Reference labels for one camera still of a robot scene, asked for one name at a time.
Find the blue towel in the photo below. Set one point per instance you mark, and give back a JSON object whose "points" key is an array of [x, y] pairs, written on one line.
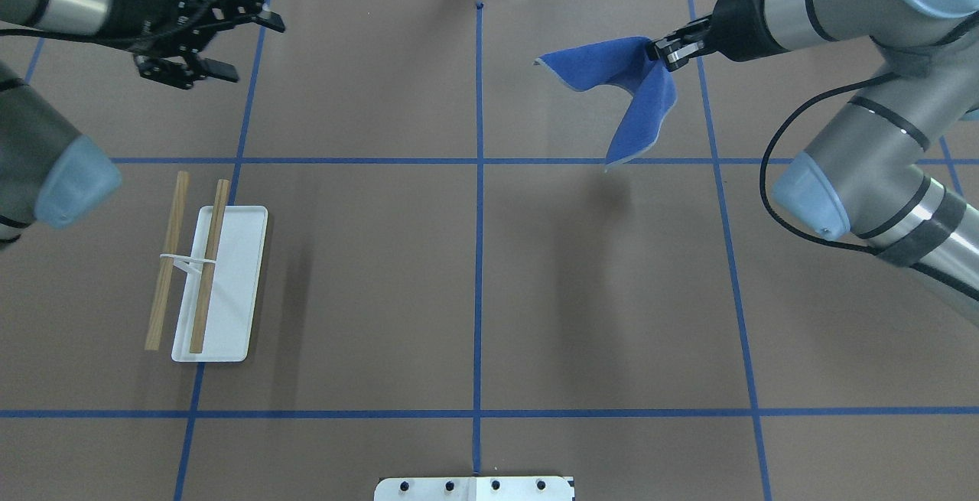
{"points": [[632, 65]]}

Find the brown paper table cover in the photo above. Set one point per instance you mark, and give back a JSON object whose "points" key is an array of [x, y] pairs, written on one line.
{"points": [[454, 284]]}

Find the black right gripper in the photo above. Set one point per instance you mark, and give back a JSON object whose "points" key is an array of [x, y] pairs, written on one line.
{"points": [[739, 25]]}

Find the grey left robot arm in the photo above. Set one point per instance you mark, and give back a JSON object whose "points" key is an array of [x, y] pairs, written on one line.
{"points": [[54, 174]]}

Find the white wooden towel rack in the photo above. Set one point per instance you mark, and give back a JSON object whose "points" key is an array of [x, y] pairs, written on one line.
{"points": [[222, 275]]}

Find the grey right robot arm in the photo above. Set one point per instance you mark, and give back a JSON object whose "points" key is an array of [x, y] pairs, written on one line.
{"points": [[857, 186]]}

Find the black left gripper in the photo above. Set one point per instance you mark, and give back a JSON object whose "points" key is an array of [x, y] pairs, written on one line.
{"points": [[141, 13]]}

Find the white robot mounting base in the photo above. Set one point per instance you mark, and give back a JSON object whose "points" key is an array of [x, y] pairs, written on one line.
{"points": [[476, 488]]}

